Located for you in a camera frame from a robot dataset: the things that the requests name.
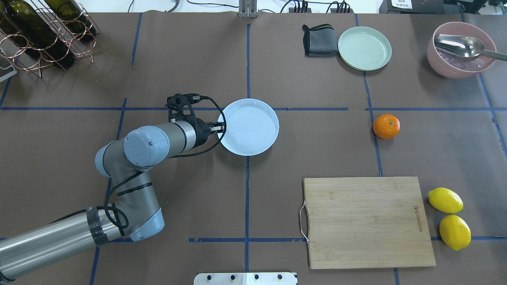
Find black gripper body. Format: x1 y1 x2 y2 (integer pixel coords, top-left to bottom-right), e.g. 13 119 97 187
193 118 214 148

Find light blue plate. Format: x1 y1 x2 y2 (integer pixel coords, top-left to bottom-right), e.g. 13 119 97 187
218 99 279 156

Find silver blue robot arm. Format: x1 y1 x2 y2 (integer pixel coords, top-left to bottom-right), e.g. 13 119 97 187
0 116 227 284

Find light green plate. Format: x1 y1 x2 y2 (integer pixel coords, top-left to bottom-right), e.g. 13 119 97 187
337 27 392 72

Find dark grey folded cloth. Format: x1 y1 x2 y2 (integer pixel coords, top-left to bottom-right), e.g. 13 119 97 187
302 24 339 57

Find orange mandarin fruit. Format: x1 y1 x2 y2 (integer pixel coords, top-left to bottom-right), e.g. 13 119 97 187
373 114 400 139

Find bamboo cutting board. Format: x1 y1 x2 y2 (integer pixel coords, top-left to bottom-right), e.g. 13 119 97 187
302 177 436 270

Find dark green wine bottle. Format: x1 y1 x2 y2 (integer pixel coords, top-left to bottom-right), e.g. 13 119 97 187
1 0 75 70
0 10 27 49
45 0 97 43

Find yellow lemon near board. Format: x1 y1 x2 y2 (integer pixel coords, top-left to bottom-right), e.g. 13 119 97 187
428 187 464 214

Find pink bowl with ice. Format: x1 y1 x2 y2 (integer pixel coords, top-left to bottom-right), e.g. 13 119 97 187
426 21 497 79

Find yellow lemon far side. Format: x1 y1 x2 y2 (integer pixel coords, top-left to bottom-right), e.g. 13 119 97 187
438 214 471 251

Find steel ice scoop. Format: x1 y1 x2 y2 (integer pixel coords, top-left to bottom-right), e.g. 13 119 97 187
433 34 507 61

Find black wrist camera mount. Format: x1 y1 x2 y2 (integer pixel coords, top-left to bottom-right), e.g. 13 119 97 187
165 93 202 125

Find aluminium frame post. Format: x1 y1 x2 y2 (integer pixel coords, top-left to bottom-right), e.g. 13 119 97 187
238 0 258 19

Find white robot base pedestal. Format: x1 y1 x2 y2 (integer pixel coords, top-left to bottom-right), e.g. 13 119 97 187
193 272 298 285

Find copper wire bottle rack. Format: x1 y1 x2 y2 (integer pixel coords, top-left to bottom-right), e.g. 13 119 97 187
1 0 104 78

